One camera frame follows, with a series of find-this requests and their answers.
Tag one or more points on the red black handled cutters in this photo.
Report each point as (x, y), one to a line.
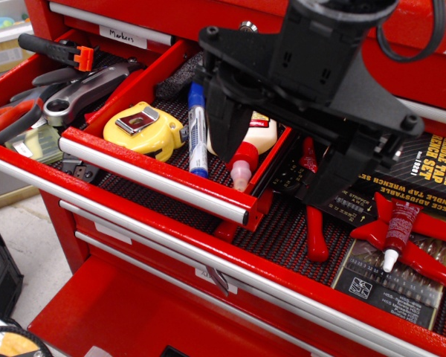
(23, 110)

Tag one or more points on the red handled wire stripper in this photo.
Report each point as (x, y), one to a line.
(294, 178)

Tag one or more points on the small red open drawer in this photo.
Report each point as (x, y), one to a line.
(172, 178)

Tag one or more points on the black tap wrench set box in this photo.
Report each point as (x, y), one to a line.
(419, 175)

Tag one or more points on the white markers label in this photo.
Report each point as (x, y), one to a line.
(122, 36)

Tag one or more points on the red tool chest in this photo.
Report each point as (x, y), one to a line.
(223, 223)

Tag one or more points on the small red threadlocker bottle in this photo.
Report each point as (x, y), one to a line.
(400, 225)

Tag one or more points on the white glue bottle red cap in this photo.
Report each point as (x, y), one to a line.
(260, 137)

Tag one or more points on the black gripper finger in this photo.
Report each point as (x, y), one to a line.
(228, 119)
(338, 170)

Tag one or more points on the large red open drawer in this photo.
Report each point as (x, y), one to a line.
(96, 178)

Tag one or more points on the yellow tape measure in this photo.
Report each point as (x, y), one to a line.
(146, 130)

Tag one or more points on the clear green bit case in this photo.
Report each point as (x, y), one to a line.
(39, 144)

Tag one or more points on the blue white marker pen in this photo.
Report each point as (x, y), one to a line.
(197, 132)

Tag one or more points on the black clamp orange trigger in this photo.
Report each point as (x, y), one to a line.
(66, 52)

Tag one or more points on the black textured drawer liner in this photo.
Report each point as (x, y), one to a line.
(167, 234)

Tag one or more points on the drill bit set case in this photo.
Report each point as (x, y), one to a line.
(403, 292)

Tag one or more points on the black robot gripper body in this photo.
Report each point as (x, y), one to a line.
(310, 75)

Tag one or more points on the red handled pliers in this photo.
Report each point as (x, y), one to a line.
(426, 243)

